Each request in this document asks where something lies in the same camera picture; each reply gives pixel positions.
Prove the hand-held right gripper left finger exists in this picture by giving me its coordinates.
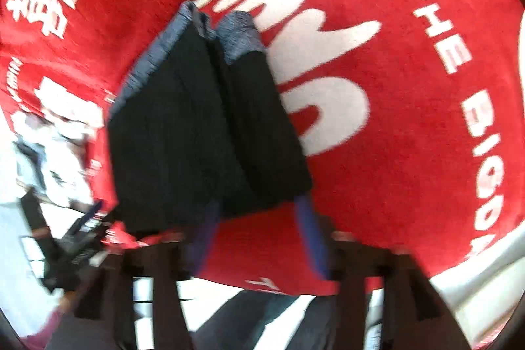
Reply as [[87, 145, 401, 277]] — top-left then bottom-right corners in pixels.
[[74, 202, 222, 350]]

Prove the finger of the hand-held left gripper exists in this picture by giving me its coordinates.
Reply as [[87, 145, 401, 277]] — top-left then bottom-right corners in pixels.
[[66, 200, 120, 241]]

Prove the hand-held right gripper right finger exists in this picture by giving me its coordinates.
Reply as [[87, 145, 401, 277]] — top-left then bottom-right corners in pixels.
[[294, 195, 472, 350]]

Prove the black pants grey waistband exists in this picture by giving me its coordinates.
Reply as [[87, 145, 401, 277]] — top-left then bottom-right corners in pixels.
[[107, 1, 314, 236]]

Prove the person's left forearm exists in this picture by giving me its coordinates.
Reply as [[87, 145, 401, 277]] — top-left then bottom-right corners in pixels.
[[20, 288, 80, 350]]

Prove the red printed blanket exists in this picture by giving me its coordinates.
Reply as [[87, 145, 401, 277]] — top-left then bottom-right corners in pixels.
[[0, 0, 525, 298]]

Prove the white mattress edge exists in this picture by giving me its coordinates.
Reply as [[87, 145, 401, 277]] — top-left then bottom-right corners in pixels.
[[427, 229, 525, 350]]

